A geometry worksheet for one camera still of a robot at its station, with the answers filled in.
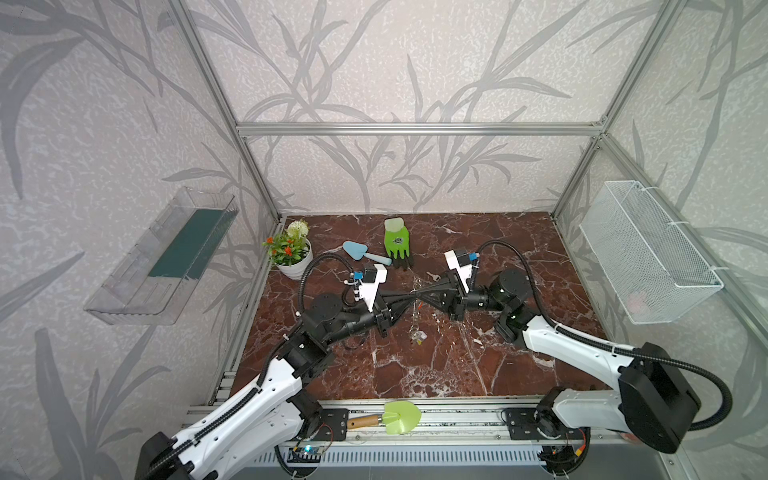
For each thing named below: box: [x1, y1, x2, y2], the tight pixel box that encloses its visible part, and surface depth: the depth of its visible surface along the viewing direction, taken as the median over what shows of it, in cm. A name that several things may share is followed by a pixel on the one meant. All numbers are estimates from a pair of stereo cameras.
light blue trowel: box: [342, 241, 393, 266], surface depth 110 cm
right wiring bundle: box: [538, 430, 591, 476], surface depth 72 cm
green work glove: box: [384, 217, 413, 270], surface depth 114 cm
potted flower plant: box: [262, 220, 314, 281], surface depth 95 cm
